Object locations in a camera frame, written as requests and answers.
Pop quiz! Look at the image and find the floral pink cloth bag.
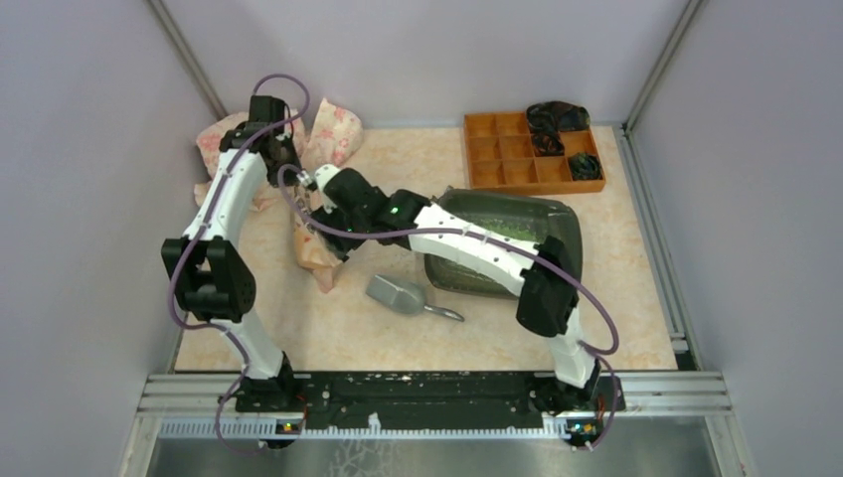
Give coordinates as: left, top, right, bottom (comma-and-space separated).
196, 99, 364, 177

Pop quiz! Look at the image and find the green cat litter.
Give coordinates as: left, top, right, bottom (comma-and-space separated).
472, 219, 548, 242

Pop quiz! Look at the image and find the small dark coiled cord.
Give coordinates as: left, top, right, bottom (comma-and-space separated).
568, 151, 603, 182

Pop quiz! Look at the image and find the orange divided organizer tray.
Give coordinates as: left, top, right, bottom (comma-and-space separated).
463, 112, 606, 196

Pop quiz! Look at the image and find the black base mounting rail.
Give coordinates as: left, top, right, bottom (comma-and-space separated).
233, 372, 625, 430

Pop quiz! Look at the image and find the dark grey litter box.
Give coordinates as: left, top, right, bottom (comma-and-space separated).
423, 188, 583, 300

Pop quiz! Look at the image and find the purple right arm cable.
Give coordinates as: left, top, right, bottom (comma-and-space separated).
276, 164, 623, 449

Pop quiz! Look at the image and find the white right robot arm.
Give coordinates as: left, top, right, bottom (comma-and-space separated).
296, 165, 601, 412

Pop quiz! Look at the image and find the dark tangled cords bundle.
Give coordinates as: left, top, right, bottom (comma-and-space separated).
524, 100, 592, 158

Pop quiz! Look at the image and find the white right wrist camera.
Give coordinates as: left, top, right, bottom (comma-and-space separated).
296, 164, 342, 203

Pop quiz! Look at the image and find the pink cat litter bag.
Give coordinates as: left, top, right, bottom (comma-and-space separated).
289, 186, 342, 293

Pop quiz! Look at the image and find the silver metal scoop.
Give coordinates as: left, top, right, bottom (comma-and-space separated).
365, 274, 465, 322

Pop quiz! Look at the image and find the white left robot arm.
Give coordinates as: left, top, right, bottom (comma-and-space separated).
161, 95, 301, 412

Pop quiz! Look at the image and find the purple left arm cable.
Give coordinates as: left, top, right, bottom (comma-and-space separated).
165, 73, 311, 455

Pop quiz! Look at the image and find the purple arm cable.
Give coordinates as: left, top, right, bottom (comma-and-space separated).
165, 73, 311, 455
276, 164, 623, 449

